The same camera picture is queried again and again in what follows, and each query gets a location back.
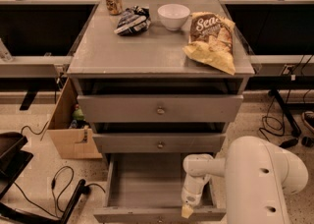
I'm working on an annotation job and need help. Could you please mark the black chair base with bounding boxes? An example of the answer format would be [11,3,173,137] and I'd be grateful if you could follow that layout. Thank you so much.
[0,131,91,224]

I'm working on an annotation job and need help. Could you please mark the white bowl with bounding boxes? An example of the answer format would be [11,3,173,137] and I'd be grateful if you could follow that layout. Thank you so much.
[158,4,190,30]

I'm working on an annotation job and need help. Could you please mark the black table leg right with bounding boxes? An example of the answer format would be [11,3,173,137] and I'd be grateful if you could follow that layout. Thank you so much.
[269,89,301,138]

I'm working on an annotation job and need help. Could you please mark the cardboard box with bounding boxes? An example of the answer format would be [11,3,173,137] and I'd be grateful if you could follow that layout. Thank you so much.
[47,79,102,159]

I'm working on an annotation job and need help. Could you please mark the dark blue snack bag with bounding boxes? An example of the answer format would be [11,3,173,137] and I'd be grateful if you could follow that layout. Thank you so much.
[114,6,151,36]

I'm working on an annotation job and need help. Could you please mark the black power adapter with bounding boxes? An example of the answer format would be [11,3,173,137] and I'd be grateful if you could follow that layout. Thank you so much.
[281,139,298,149]

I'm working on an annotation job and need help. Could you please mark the green bottle in box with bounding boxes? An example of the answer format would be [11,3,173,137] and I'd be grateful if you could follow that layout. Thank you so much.
[72,104,84,121]

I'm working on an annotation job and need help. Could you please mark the grey bottom drawer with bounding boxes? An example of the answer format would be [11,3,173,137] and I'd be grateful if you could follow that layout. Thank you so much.
[94,153,226,224]

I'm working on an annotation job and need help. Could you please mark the grey drawer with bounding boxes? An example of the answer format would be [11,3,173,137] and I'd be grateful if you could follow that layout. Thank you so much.
[94,153,226,224]
[78,94,243,123]
[93,133,226,153]

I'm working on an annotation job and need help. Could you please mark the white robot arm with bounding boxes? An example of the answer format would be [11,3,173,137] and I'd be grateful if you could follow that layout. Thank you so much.
[182,136,308,224]

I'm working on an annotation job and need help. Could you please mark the right grey desk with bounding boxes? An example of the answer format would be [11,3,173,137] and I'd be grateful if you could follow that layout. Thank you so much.
[220,0,314,76]

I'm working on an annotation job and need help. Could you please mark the black cable right floor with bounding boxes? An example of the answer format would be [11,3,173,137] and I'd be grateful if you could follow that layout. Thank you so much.
[258,93,295,138]

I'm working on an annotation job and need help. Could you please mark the grey desk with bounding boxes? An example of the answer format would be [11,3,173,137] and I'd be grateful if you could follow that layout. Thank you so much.
[0,0,99,78]
[220,0,314,76]

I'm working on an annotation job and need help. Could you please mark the grey top drawer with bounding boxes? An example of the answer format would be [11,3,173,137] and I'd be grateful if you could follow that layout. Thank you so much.
[78,94,243,123]

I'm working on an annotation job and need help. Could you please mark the left grey desk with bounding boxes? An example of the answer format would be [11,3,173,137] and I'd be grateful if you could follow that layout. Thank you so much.
[0,0,99,78]

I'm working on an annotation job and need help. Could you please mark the black floor cable left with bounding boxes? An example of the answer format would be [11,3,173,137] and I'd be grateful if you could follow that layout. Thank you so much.
[13,165,110,224]

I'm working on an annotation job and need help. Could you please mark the yellow brown chip bag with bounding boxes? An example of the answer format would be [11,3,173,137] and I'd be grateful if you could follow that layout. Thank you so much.
[183,12,236,76]

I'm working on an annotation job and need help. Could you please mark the grey middle drawer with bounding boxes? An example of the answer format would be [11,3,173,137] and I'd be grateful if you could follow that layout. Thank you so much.
[93,133,226,153]

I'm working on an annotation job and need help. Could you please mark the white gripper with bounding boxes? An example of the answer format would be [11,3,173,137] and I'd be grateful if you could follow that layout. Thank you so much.
[182,154,213,219]

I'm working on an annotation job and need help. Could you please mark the grey drawer cabinet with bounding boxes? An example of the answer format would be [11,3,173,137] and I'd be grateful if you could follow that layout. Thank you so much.
[67,0,256,170]

